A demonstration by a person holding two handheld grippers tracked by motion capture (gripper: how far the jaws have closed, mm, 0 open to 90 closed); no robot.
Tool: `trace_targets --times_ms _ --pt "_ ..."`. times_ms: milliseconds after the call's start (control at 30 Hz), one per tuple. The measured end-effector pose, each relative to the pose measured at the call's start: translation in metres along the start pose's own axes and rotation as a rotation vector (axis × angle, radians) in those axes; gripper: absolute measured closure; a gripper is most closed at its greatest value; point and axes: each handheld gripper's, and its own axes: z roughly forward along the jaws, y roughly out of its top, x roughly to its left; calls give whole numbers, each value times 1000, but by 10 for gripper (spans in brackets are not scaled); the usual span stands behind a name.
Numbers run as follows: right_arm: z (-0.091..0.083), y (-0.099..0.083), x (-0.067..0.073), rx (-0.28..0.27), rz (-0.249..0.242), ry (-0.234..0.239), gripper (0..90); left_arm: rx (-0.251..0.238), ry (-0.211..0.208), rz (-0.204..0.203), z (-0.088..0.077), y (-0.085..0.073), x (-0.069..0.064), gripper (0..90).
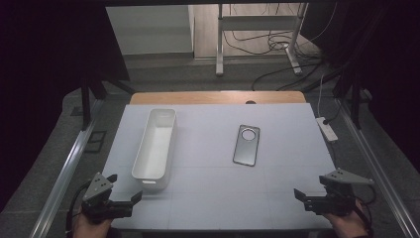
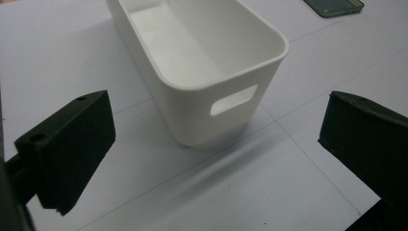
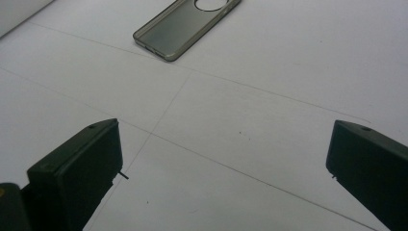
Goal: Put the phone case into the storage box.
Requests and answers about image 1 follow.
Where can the black floor plate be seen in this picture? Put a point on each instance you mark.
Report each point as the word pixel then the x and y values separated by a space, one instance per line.
pixel 95 145

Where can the white table mat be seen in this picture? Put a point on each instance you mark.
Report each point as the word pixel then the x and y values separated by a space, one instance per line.
pixel 214 185

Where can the clear dark-rimmed phone case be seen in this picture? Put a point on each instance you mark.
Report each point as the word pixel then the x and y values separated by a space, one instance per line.
pixel 247 145

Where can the white metal desk frame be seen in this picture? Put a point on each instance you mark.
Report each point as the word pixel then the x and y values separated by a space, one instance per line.
pixel 257 23

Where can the person's right hand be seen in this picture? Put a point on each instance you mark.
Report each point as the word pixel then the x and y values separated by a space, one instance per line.
pixel 346 227

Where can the dark curtain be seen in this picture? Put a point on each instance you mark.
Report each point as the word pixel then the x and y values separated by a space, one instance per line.
pixel 39 82
pixel 393 66

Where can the wooden table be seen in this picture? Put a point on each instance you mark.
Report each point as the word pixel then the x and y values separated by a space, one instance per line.
pixel 198 98

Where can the person's left hand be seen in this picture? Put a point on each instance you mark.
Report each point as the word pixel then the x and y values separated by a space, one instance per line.
pixel 86 228

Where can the black metal stand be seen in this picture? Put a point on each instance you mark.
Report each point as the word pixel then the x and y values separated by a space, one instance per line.
pixel 355 105
pixel 85 105

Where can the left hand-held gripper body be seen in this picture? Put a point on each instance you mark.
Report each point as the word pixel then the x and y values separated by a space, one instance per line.
pixel 99 206

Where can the aluminium floor rail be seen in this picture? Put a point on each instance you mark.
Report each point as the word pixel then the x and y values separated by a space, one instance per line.
pixel 62 180
pixel 379 172

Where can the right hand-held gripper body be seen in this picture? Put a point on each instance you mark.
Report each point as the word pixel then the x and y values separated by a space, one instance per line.
pixel 336 200

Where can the white power strip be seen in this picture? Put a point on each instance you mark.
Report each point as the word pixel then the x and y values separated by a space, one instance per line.
pixel 327 129

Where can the white oblong storage box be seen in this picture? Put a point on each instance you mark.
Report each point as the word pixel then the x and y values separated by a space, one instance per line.
pixel 155 148

